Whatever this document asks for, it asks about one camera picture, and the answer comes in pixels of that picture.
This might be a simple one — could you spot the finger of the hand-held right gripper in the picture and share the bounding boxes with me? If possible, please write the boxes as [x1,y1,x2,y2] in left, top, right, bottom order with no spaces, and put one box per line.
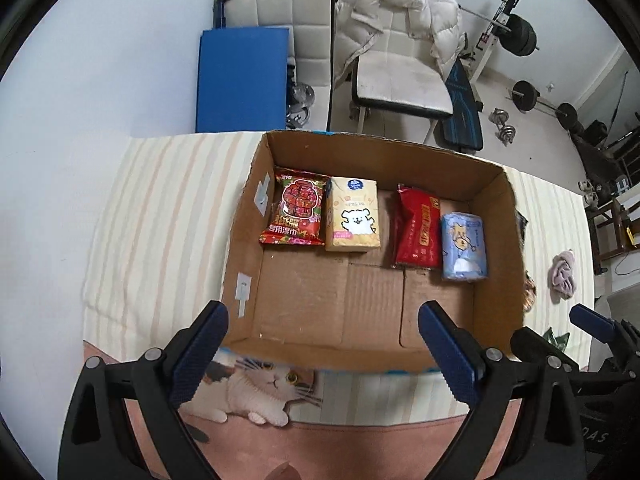
[569,304,640,361]
[509,326,583,377]

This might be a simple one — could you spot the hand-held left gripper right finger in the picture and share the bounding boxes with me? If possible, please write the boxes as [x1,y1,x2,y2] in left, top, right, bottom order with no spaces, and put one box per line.
[418,301,587,480]

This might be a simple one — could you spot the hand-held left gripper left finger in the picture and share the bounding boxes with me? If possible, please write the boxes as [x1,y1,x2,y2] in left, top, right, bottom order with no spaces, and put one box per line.
[57,300,230,480]

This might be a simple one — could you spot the brown cardboard box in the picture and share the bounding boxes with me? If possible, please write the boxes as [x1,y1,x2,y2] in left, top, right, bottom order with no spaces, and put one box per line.
[220,130,526,376]

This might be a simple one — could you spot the green small packet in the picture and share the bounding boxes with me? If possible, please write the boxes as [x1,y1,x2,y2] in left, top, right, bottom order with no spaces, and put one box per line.
[542,327,571,356]

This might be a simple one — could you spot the brown patterned small packet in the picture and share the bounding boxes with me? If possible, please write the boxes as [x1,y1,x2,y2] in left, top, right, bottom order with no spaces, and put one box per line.
[522,272,539,314]

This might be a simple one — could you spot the pink crumpled cloth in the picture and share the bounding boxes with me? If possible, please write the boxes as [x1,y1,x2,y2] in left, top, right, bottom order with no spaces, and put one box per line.
[547,250,576,304]

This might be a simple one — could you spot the wooden stool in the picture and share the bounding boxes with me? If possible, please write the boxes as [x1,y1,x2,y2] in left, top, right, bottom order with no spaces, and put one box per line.
[587,195,640,276]

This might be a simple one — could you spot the light blue tissue pack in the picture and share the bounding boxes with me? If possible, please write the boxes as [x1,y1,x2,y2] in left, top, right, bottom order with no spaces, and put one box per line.
[440,212,489,281]

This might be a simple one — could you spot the dark small packet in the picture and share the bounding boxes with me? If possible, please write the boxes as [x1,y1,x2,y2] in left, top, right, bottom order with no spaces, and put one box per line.
[515,210,530,252]

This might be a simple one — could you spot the red tissue packet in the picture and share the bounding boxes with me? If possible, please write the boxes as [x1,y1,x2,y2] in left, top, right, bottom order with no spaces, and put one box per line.
[389,184,444,270]

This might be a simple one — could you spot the striped cat print blanket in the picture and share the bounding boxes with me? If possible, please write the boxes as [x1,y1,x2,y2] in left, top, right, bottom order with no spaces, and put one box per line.
[82,132,596,480]

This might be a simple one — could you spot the black exercise machine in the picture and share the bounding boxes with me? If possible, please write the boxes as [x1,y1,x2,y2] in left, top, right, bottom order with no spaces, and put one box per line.
[570,110,640,196]

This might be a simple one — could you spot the yellow bear print tissue pack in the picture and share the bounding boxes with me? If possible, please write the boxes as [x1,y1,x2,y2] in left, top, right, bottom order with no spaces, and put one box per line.
[325,176,382,253]

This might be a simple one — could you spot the red flowered wet wipes packet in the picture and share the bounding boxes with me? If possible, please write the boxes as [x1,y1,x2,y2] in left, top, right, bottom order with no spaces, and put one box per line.
[259,167,329,247]

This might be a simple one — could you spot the black blue weight bench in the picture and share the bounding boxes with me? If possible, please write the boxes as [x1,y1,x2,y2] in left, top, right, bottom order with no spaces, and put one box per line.
[433,57,485,154]

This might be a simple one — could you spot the chrome weight plates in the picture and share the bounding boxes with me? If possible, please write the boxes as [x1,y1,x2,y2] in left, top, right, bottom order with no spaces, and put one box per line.
[285,85,316,131]

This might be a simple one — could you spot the white padded chair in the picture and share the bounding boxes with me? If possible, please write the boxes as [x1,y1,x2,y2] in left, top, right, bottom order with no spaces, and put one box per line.
[330,10,454,147]

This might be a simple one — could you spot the blue folded mat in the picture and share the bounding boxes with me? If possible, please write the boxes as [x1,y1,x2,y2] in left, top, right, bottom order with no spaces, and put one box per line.
[195,26,293,134]

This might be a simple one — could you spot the racked barbell with black plates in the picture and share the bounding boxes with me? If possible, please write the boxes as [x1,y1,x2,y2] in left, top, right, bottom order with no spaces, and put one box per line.
[457,5,541,59]

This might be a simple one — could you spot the white barbell rack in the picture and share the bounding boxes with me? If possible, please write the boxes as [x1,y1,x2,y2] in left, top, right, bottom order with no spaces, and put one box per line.
[472,0,522,84]

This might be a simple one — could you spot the white padded bench seat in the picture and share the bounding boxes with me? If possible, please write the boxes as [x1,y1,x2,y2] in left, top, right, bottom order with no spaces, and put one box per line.
[214,0,335,131]

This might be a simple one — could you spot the white puffer jacket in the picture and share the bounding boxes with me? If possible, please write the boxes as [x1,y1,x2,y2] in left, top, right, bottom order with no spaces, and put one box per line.
[333,0,464,87]

